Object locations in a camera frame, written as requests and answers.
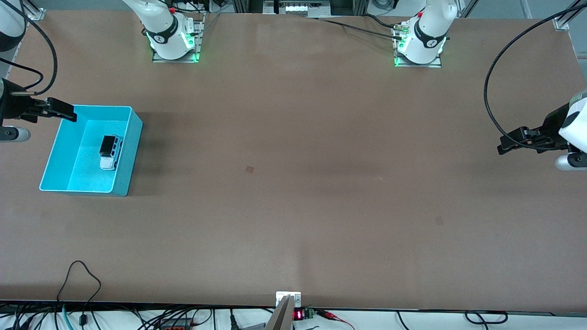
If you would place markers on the orange and black box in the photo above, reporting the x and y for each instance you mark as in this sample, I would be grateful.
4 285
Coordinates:
176 326

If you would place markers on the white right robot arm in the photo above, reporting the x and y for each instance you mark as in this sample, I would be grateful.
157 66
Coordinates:
167 32

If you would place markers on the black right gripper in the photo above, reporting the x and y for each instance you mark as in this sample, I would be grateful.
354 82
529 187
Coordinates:
13 106

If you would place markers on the metal table corner bracket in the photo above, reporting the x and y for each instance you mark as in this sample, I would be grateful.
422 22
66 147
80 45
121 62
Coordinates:
36 13
560 24

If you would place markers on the metal unit with white lights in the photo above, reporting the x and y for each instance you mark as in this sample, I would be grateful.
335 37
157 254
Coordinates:
298 8

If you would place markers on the upright aluminium frame post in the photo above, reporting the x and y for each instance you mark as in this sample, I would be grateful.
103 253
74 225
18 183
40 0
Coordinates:
467 7

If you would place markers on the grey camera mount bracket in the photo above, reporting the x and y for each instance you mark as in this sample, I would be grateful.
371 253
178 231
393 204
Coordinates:
282 316

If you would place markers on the teal plastic bin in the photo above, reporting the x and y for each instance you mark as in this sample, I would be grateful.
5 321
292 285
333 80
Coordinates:
82 169

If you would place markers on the diagonal aluminium profile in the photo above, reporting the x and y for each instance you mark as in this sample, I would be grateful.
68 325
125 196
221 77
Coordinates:
573 10

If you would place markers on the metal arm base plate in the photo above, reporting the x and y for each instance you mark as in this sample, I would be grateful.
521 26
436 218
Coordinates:
176 59
431 65

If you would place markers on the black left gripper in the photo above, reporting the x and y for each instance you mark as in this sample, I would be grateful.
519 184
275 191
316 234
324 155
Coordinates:
553 124

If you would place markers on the red LED display module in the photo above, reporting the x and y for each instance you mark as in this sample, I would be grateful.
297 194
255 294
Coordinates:
299 315

